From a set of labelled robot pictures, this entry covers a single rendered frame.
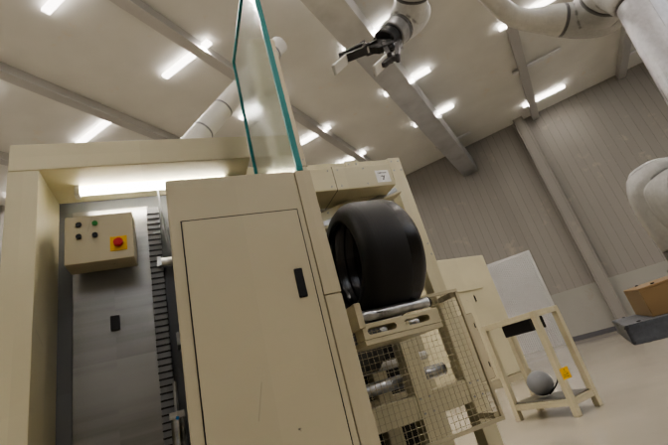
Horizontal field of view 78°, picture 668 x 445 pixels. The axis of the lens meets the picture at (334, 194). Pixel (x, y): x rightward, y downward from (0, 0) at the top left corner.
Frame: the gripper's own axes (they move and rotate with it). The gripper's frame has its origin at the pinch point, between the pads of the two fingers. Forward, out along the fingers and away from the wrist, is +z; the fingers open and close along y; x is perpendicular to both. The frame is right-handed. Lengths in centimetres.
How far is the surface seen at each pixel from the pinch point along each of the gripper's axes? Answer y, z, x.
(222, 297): 4, 65, -24
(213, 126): 126, -23, -49
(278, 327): -7, 62, -34
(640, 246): -101, -858, -959
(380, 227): 15, -8, -77
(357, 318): 8, 27, -91
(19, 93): 842, -110, -124
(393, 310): 2, 13, -101
